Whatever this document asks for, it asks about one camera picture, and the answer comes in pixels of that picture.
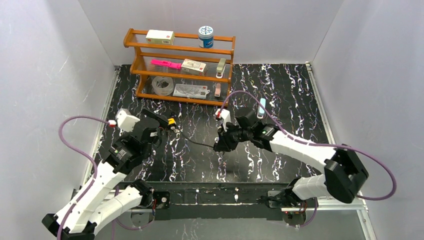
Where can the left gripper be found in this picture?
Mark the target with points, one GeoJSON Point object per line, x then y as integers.
{"type": "Point", "coordinates": [157, 120]}

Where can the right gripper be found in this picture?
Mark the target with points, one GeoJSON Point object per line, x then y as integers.
{"type": "Point", "coordinates": [224, 140]}

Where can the yellow padlock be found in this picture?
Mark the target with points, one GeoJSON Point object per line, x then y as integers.
{"type": "Point", "coordinates": [172, 123]}

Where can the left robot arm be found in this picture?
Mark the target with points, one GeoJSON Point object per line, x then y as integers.
{"type": "Point", "coordinates": [89, 211]}

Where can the clear tape roll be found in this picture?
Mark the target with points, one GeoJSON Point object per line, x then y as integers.
{"type": "Point", "coordinates": [163, 85]}

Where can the white blue stapler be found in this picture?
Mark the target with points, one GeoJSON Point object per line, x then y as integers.
{"type": "Point", "coordinates": [260, 110]}

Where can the flat packaged card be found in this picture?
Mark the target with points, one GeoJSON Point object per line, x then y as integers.
{"type": "Point", "coordinates": [191, 91]}

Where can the wooden three-tier shelf rack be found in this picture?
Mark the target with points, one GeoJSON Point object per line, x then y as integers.
{"type": "Point", "coordinates": [185, 46]}

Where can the pink flat tool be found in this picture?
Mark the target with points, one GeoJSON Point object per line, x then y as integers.
{"type": "Point", "coordinates": [168, 64]}

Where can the white box middle shelf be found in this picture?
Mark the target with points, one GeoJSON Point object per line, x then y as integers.
{"type": "Point", "coordinates": [193, 67]}

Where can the white box shelf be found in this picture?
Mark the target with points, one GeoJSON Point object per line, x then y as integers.
{"type": "Point", "coordinates": [193, 67]}
{"type": "Point", "coordinates": [161, 37]}

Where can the beige small stapler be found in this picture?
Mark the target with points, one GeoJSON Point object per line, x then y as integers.
{"type": "Point", "coordinates": [220, 68]}

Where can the white box top shelf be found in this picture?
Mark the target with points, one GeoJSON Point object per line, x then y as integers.
{"type": "Point", "coordinates": [161, 37]}

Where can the blue round jar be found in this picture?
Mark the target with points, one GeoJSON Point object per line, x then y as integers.
{"type": "Point", "coordinates": [206, 37]}

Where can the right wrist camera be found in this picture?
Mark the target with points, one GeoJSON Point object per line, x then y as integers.
{"type": "Point", "coordinates": [224, 116]}

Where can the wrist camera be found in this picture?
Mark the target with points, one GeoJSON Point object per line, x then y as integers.
{"type": "Point", "coordinates": [125, 120]}
{"type": "Point", "coordinates": [224, 116]}

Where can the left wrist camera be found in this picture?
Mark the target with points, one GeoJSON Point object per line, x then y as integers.
{"type": "Point", "coordinates": [125, 120]}

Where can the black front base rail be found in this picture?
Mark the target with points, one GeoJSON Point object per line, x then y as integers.
{"type": "Point", "coordinates": [217, 200]}

